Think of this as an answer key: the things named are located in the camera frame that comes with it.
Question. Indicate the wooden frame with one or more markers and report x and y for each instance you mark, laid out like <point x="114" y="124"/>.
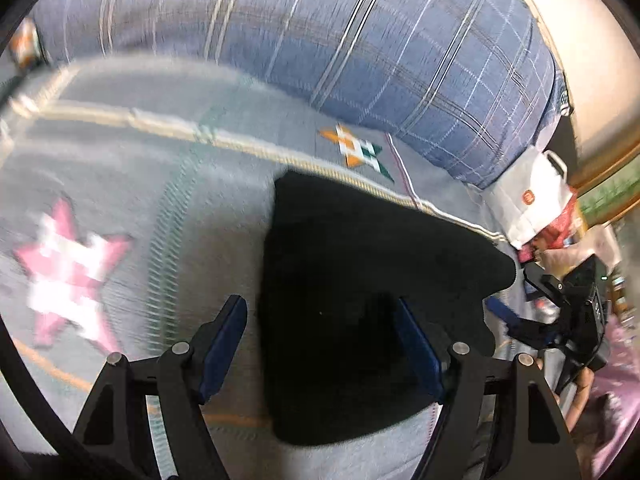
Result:
<point x="602" y="175"/>

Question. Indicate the small orange white item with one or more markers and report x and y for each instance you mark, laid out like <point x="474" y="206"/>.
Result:
<point x="25" y="42"/>

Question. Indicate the black pants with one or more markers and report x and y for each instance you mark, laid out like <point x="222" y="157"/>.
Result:
<point x="350" y="285"/>

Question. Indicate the blue plaid pillow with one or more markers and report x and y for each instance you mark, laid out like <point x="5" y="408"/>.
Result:
<point x="350" y="45"/>

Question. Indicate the red plastic bag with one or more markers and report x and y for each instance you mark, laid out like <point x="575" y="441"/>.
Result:
<point x="552" y="232"/>

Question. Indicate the white paper bag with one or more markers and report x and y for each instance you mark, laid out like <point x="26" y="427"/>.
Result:
<point x="530" y="200"/>

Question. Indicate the grey star-printed blanket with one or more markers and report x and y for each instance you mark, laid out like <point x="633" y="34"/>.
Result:
<point x="125" y="170"/>

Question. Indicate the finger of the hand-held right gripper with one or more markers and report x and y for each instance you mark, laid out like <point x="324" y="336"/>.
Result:
<point x="502" y="312"/>

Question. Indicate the person's right hand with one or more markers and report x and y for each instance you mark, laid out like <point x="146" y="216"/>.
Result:
<point x="581" y="395"/>

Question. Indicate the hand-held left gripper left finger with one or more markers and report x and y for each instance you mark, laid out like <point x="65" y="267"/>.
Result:
<point x="220" y="355"/>

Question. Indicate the purple patterned cloth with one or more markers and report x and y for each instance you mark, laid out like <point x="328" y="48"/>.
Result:
<point x="620" y="375"/>

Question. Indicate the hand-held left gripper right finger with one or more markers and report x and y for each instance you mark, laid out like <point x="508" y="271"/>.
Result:
<point x="421" y="355"/>

